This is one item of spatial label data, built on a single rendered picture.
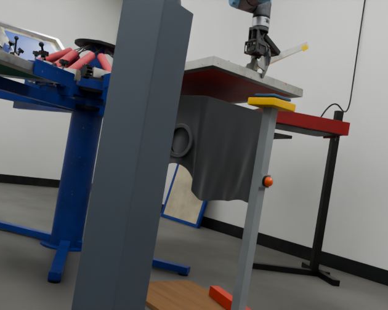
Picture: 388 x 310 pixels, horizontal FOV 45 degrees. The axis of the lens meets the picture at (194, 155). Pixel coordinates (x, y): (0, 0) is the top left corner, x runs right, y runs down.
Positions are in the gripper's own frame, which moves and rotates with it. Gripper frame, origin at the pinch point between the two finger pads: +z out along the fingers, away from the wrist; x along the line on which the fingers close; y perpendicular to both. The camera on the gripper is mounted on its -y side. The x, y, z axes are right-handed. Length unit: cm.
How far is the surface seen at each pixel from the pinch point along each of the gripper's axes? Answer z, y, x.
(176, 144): 32.2, 21.4, -24.6
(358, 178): 27, -200, -62
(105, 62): -21, 8, -116
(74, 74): -2, 41, -87
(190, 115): 20.3, 22.2, -16.2
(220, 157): 35.7, 8.0, -10.5
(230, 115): 17.6, 6.7, -8.3
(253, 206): 55, 14, 15
